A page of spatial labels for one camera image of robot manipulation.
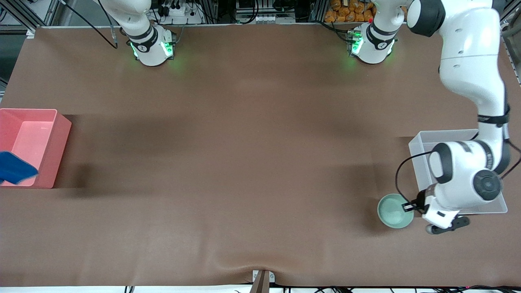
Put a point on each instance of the light green bowl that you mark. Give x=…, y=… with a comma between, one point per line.
x=392, y=211

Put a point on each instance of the blue cloth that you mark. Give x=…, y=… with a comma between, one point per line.
x=16, y=169

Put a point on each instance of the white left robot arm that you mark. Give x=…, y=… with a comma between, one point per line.
x=468, y=49

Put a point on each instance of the clear plastic bin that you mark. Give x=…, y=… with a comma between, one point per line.
x=419, y=146

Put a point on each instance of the brown table mat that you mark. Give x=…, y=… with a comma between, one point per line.
x=244, y=142

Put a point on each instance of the orange bagged items pile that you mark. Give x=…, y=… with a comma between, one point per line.
x=350, y=12

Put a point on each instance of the white power strip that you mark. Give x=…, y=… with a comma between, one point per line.
x=179, y=12

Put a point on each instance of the pink plastic bin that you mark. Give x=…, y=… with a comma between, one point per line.
x=57, y=138

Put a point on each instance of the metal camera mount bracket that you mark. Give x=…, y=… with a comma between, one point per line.
x=262, y=280

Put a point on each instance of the aluminium frame profile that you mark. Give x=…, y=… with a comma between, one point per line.
x=24, y=14
x=511, y=36

